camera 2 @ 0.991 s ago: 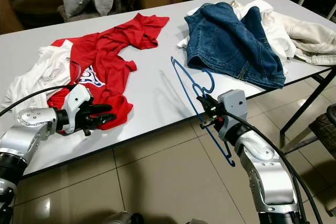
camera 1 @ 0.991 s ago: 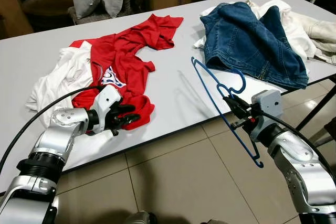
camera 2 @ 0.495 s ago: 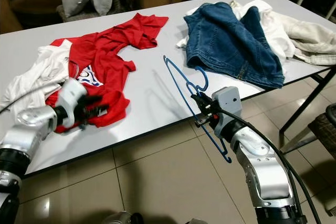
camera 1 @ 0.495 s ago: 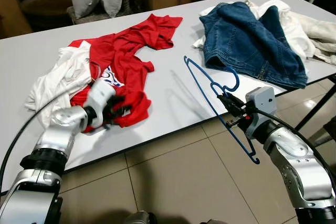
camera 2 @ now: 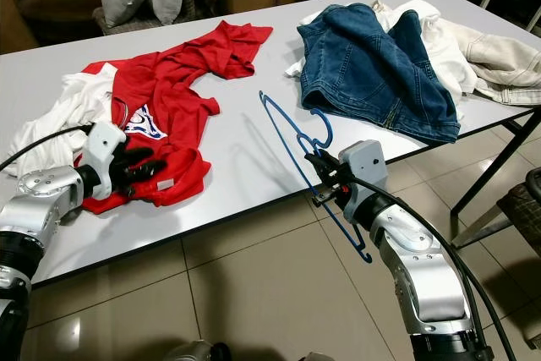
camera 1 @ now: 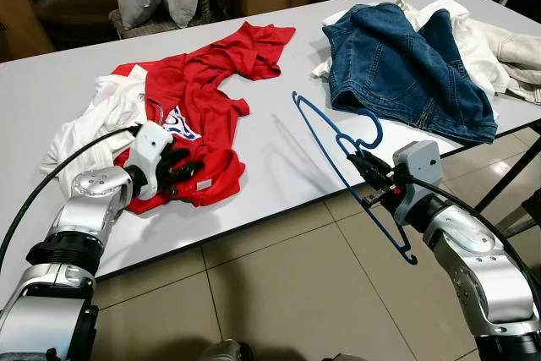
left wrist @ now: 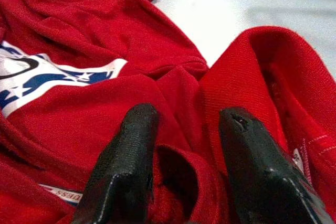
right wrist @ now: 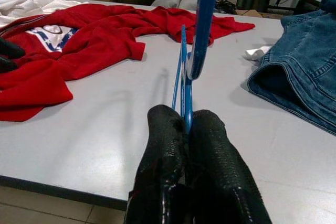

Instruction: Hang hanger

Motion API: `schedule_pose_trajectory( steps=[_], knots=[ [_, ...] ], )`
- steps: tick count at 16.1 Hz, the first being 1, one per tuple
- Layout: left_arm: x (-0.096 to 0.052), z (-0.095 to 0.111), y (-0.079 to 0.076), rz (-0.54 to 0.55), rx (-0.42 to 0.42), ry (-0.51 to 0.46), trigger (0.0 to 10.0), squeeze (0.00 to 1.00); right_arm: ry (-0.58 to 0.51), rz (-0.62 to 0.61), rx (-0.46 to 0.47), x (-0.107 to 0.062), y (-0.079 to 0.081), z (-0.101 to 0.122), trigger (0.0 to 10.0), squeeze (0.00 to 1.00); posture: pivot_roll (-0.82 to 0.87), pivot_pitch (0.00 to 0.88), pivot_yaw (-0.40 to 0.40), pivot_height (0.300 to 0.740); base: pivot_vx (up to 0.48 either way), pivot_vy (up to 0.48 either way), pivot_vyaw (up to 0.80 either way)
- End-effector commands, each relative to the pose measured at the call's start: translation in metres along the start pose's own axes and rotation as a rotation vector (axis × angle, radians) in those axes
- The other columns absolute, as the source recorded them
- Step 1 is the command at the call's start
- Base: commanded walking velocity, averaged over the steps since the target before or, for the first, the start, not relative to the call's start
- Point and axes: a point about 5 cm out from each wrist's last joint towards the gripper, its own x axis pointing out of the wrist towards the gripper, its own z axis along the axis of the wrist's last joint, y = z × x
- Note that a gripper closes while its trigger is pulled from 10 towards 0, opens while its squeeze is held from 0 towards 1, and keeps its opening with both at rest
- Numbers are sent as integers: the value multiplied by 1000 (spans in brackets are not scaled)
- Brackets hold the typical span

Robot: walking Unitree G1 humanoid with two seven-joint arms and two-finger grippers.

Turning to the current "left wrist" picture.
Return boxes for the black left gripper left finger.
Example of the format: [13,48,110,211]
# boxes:
[71,103,160,224]

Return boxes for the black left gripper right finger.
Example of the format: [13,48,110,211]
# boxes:
[218,106,335,224]

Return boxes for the red shirt with white print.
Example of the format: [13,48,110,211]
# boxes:
[0,0,336,224]

